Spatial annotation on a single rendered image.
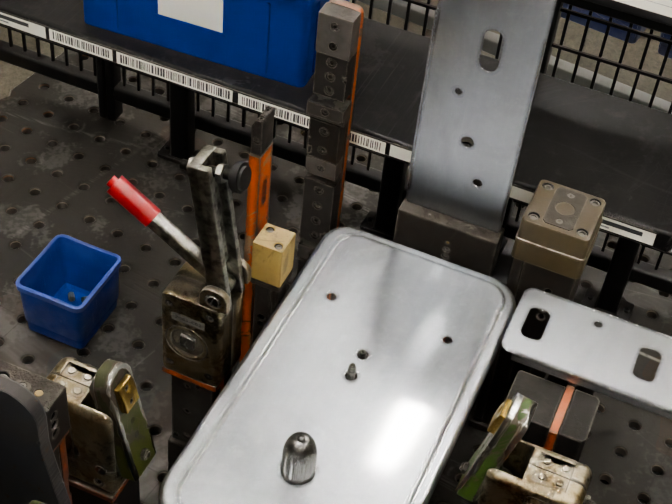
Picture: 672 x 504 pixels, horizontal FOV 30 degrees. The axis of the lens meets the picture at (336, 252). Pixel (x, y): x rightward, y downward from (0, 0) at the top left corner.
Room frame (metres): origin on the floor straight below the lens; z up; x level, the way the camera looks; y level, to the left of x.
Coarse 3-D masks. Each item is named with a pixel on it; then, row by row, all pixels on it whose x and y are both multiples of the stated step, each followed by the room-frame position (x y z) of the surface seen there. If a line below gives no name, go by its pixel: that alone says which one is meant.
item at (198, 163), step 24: (192, 168) 0.84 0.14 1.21; (216, 168) 0.85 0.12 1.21; (240, 168) 0.84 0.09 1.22; (192, 192) 0.84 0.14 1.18; (216, 192) 0.86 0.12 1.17; (240, 192) 0.84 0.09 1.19; (216, 216) 0.83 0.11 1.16; (216, 240) 0.83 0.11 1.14; (216, 264) 0.83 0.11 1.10; (240, 264) 0.86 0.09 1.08; (240, 288) 0.85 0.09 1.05
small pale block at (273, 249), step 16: (256, 240) 0.91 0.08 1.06; (272, 240) 0.91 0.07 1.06; (288, 240) 0.91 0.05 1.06; (256, 256) 0.90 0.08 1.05; (272, 256) 0.90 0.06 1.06; (288, 256) 0.91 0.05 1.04; (256, 272) 0.90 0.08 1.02; (272, 272) 0.90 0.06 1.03; (288, 272) 0.92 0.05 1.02; (256, 288) 0.91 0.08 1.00; (272, 288) 0.90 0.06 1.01; (256, 304) 0.91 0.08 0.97; (272, 304) 0.90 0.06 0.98; (256, 320) 0.91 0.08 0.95; (256, 336) 0.91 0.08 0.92
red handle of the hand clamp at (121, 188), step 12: (120, 180) 0.88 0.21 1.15; (108, 192) 0.88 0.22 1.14; (120, 192) 0.87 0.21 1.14; (132, 192) 0.88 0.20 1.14; (120, 204) 0.87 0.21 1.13; (132, 204) 0.87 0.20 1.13; (144, 204) 0.87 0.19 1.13; (144, 216) 0.86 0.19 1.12; (156, 216) 0.87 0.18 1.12; (156, 228) 0.86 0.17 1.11; (168, 228) 0.86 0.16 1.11; (168, 240) 0.86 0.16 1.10; (180, 240) 0.86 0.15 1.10; (180, 252) 0.85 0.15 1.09; (192, 252) 0.85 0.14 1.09; (192, 264) 0.85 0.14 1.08; (204, 276) 0.85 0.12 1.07; (228, 276) 0.85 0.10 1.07
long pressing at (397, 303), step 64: (320, 256) 0.96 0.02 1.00; (384, 256) 0.97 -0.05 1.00; (320, 320) 0.87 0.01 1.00; (384, 320) 0.88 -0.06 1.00; (448, 320) 0.89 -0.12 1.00; (256, 384) 0.78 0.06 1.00; (320, 384) 0.79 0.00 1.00; (384, 384) 0.80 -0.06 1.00; (448, 384) 0.80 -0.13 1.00; (192, 448) 0.69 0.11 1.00; (256, 448) 0.70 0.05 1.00; (320, 448) 0.71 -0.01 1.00; (384, 448) 0.72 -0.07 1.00; (448, 448) 0.73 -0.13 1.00
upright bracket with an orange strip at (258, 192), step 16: (272, 112) 0.95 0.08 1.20; (256, 128) 0.93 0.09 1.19; (272, 128) 0.96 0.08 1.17; (256, 144) 0.93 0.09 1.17; (272, 144) 0.96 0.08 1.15; (256, 160) 0.93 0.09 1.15; (256, 176) 0.93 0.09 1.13; (256, 192) 0.93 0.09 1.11; (256, 208) 0.93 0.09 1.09; (256, 224) 0.93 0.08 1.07
